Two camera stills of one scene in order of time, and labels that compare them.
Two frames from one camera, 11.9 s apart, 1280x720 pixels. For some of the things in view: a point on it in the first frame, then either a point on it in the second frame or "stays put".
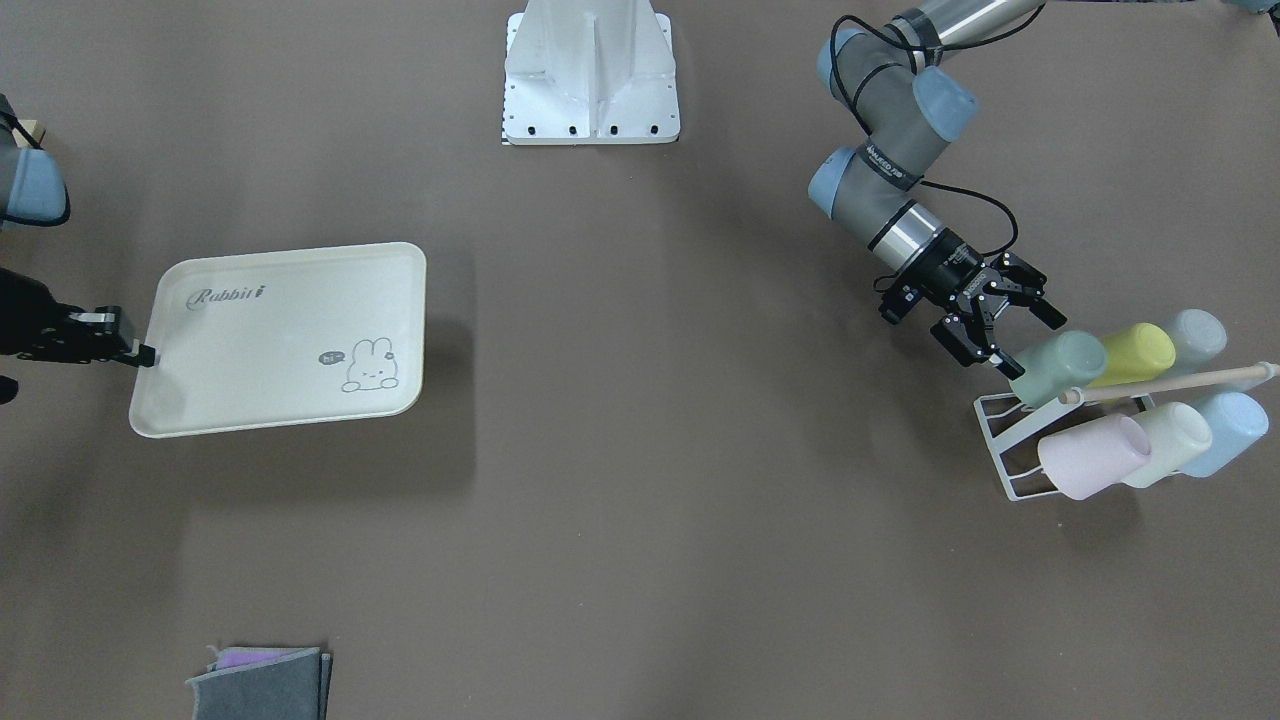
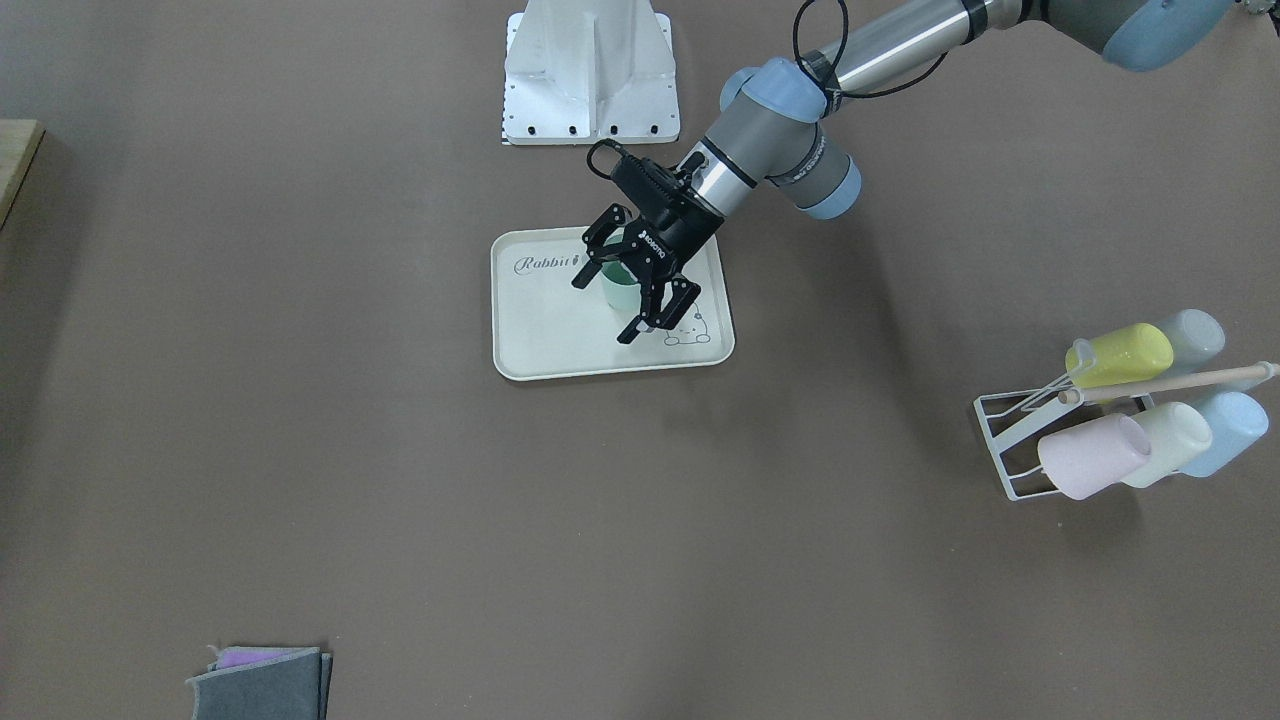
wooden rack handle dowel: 1078,396 stays put
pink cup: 1088,457 stays put
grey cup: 1198,336 stays put
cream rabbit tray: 286,337 -> 544,325
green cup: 1057,365 -> 620,290
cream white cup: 1177,433 stays put
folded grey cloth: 264,683 stays put
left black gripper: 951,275 -> 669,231
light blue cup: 1236,420 stays put
